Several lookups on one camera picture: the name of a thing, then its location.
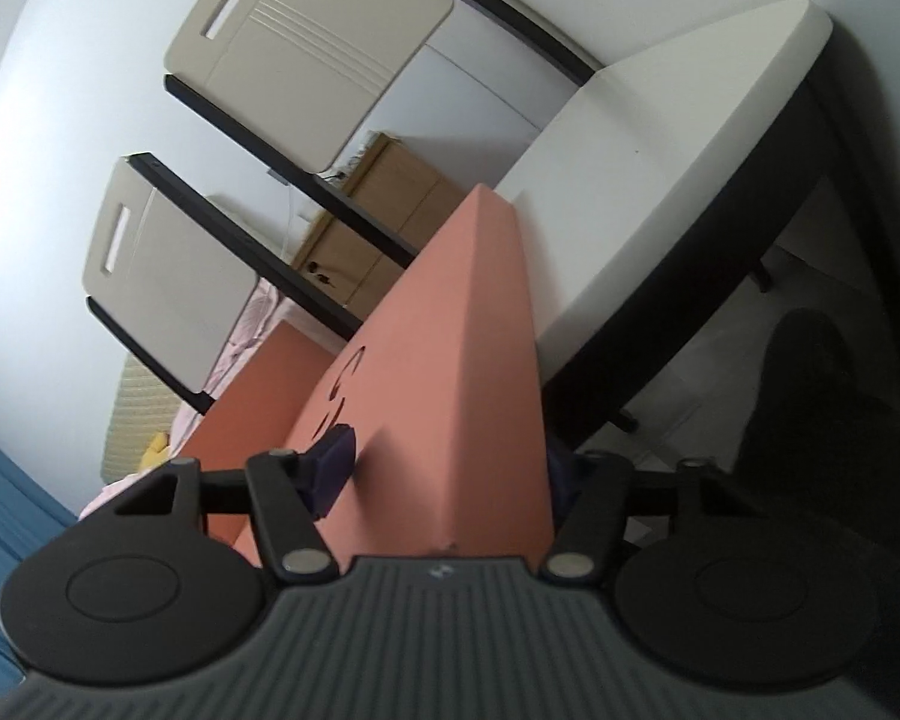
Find pink box lid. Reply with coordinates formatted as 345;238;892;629
227;185;554;566

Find yellow plush on bed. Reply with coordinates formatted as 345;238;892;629
136;433;170;473

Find beige quilted headboard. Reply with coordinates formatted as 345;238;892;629
100;355;182;483

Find bed with pink sheet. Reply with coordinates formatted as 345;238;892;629
82;278;344;515

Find near beige folding chair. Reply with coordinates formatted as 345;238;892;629
79;151;367;416

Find beige folding chair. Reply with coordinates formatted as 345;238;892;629
160;0;457;272
79;151;367;416

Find wooden nightstand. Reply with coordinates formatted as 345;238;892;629
290;133;464;320

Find far beige folding chair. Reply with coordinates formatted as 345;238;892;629
160;0;457;272

